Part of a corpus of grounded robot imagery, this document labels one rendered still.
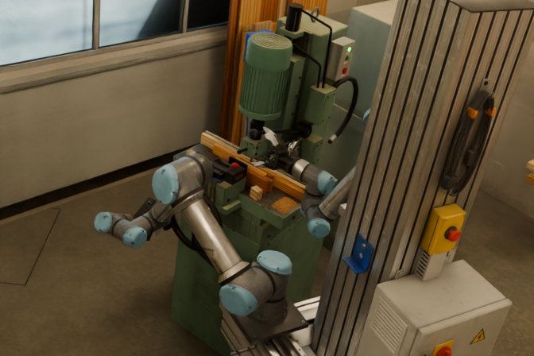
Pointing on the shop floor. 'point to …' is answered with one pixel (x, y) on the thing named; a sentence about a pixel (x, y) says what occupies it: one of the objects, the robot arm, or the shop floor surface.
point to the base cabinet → (202, 310)
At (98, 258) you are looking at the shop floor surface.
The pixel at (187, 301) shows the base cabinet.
